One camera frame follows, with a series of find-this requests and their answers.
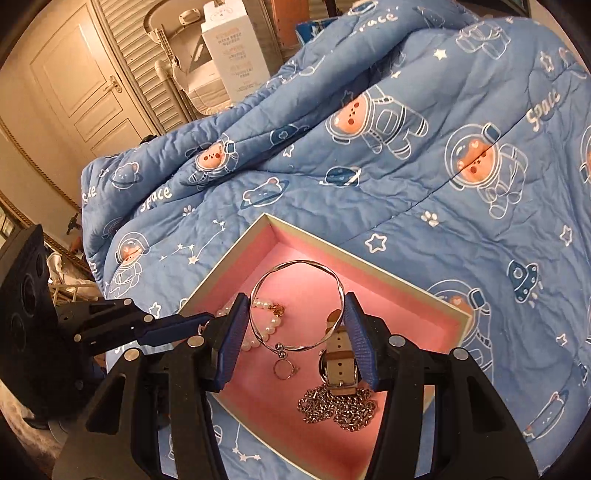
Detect silver chain necklace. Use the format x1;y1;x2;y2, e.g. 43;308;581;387
296;384;379;432

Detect silver bangle bracelet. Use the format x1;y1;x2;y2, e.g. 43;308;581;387
248;260;347;354

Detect small ring with stone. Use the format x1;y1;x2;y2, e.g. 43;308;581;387
272;355;301;381

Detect watch with beige strap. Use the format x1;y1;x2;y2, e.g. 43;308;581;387
318;310;360;397

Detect white pearl bracelet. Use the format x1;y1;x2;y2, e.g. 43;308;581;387
214;298;286;352

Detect pink lined jewelry box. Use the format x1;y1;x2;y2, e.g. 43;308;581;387
182;214;472;479

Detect children's scooter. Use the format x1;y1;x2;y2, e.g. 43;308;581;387
66;213;83;253

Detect white panel door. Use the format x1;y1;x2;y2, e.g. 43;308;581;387
26;1;151;160

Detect louvered wardrobe doors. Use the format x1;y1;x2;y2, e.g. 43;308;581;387
92;0;205;132

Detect blue space bear quilt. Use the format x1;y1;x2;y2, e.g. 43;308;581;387
81;1;590;472

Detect beige baby high chair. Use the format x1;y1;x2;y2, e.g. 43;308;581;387
143;1;231;116

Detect tall white carton box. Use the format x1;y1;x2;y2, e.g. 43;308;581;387
201;1;270;104

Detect blue tissue box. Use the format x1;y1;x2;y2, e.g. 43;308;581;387
294;17;338;46

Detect pink long hanging case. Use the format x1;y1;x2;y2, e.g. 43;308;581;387
270;0;310;48

